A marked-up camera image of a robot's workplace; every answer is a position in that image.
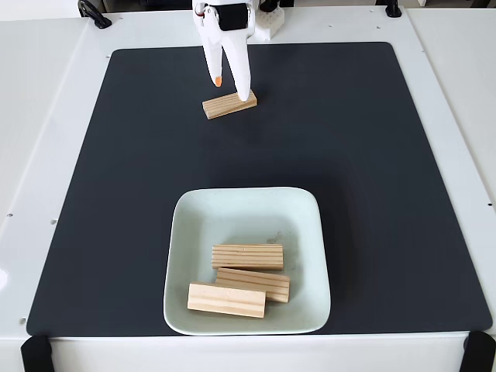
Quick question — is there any pale green square plate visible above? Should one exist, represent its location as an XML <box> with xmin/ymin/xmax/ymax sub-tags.
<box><xmin>162</xmin><ymin>187</ymin><xmax>332</xmax><ymax>336</ymax></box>

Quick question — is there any grooved wooden block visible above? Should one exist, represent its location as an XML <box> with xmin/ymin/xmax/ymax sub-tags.
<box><xmin>215</xmin><ymin>267</ymin><xmax>292</xmax><ymax>305</ymax></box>
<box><xmin>201</xmin><ymin>88</ymin><xmax>259</xmax><ymax>121</ymax></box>
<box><xmin>211</xmin><ymin>243</ymin><xmax>284</xmax><ymax>271</ymax></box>
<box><xmin>186</xmin><ymin>282</ymin><xmax>267</xmax><ymax>320</ymax></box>

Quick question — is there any black table mat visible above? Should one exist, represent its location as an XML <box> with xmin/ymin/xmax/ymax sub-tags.
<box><xmin>25</xmin><ymin>41</ymin><xmax>493</xmax><ymax>337</ymax></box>

